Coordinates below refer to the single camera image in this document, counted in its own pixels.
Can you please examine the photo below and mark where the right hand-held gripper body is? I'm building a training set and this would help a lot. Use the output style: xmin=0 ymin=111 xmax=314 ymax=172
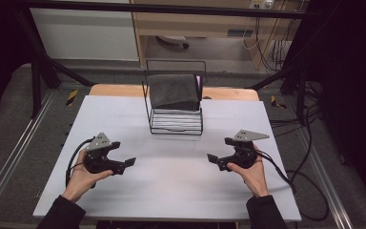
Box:
xmin=217 ymin=129 xmax=271 ymax=173

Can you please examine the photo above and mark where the black wire rack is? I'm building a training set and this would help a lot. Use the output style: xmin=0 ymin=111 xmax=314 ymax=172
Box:
xmin=141 ymin=59 xmax=208 ymax=136

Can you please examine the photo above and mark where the light wooden desk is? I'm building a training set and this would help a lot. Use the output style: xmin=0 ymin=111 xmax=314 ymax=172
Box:
xmin=130 ymin=0 xmax=309 ymax=70

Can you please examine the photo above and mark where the white table sheet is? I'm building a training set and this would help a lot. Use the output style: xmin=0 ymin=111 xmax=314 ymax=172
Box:
xmin=32 ymin=94 xmax=303 ymax=222

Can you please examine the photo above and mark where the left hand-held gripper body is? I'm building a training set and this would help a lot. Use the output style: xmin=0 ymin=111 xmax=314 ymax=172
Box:
xmin=83 ymin=132 xmax=127 ymax=176

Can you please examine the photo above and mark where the wooden table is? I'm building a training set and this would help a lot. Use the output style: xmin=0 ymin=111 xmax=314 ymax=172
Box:
xmin=89 ymin=83 xmax=260 ymax=102

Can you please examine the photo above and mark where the black curtain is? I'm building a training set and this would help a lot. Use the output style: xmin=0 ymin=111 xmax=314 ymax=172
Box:
xmin=0 ymin=0 xmax=32 ymax=128
xmin=304 ymin=0 xmax=366 ymax=213

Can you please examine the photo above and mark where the white power strip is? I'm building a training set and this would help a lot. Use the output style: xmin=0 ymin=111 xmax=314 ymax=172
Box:
xmin=249 ymin=0 xmax=275 ymax=10

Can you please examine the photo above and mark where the black metal crossbar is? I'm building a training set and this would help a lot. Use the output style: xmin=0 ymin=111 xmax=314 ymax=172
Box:
xmin=22 ymin=0 xmax=309 ymax=20

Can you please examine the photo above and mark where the yellow black tape strip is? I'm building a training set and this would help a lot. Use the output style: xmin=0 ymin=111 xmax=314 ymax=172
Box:
xmin=270 ymin=94 xmax=286 ymax=110
xmin=65 ymin=89 xmax=79 ymax=107

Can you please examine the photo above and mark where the person's right hand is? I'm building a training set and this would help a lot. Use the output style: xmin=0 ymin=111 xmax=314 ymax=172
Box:
xmin=227 ymin=144 xmax=271 ymax=198

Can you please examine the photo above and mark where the hanging cable bundle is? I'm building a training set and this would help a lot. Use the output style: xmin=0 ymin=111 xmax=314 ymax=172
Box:
xmin=241 ymin=15 xmax=295 ymax=73

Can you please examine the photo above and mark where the white chair base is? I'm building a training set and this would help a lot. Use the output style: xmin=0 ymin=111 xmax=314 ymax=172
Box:
xmin=155 ymin=35 xmax=191 ymax=50

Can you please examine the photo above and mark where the black metal stand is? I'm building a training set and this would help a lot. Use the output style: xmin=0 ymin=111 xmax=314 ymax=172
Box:
xmin=249 ymin=56 xmax=310 ymax=126
xmin=13 ymin=9 xmax=95 ymax=119

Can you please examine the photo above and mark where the person's left hand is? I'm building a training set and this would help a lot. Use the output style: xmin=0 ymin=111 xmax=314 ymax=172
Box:
xmin=61 ymin=148 xmax=114 ymax=204

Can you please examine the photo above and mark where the white cabinet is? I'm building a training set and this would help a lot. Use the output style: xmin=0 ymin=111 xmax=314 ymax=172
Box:
xmin=28 ymin=8 xmax=140 ymax=62

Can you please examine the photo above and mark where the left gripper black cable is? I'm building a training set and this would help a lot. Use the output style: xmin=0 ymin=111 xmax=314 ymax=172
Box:
xmin=64 ymin=136 xmax=95 ymax=189

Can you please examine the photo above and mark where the grey towel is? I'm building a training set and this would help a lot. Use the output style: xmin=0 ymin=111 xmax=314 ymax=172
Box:
xmin=146 ymin=73 xmax=203 ymax=112

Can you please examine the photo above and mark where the black floor cable bundle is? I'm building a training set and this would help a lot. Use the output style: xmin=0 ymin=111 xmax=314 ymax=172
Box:
xmin=268 ymin=80 xmax=324 ymax=138

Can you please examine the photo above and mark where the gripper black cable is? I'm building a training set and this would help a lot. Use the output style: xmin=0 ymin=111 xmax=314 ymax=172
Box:
xmin=64 ymin=136 xmax=95 ymax=189
xmin=255 ymin=150 xmax=331 ymax=222

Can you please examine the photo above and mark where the aluminium floor rail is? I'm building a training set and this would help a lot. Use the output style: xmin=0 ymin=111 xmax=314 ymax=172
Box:
xmin=0 ymin=90 xmax=57 ymax=220
xmin=294 ymin=123 xmax=355 ymax=229

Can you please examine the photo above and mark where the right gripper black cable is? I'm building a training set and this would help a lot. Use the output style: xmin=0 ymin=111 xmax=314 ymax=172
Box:
xmin=255 ymin=150 xmax=331 ymax=222

